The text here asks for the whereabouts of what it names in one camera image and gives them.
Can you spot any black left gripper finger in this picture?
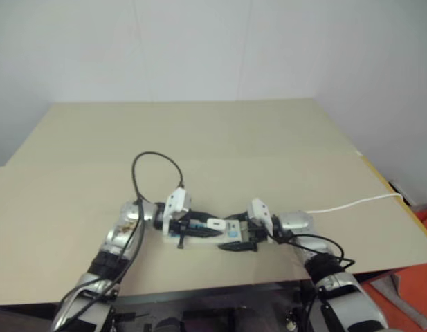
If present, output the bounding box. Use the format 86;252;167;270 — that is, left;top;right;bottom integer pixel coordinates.
190;210;217;223
185;225;222;239

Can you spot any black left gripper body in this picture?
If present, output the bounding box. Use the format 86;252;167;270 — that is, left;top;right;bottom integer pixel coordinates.
168;210;197;250

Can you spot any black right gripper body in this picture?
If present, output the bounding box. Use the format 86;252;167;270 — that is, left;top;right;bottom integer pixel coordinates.
245;221;273;247

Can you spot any white power strip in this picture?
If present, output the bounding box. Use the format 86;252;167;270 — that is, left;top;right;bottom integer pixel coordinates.
162;216;253;249

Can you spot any dark rounded shape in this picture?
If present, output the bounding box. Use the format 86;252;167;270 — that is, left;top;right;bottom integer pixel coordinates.
153;317;187;332

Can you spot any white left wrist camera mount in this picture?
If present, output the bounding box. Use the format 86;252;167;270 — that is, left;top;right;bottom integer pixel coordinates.
160;187;193;232

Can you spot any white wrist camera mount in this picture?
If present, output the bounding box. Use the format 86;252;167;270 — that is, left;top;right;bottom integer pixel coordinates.
246;197;273;232
160;187;193;232

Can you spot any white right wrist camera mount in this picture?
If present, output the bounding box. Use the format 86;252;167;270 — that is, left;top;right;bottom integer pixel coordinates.
246;197;273;232

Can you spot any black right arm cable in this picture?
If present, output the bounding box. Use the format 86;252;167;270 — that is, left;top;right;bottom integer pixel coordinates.
271;232;356;332

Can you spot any white power strip cable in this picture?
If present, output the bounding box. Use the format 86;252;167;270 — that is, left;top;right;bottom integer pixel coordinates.
304;193;405;214

